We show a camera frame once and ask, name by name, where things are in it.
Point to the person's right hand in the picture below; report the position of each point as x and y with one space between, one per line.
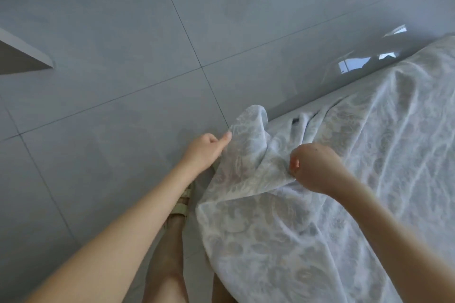
318 168

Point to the person's left hand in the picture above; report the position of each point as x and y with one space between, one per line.
202 152

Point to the white floral bed sheet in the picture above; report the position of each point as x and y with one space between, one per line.
373 136

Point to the person's right forearm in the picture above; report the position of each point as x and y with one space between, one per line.
401 242

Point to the person's left forearm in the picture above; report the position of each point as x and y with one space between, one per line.
117 242

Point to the person's left beige sandal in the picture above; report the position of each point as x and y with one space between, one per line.
181 208

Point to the person's left leg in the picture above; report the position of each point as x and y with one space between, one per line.
167 263

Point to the person's leg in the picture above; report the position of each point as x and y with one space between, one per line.
224 292
167 263

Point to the person's right leg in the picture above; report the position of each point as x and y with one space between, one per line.
224 292

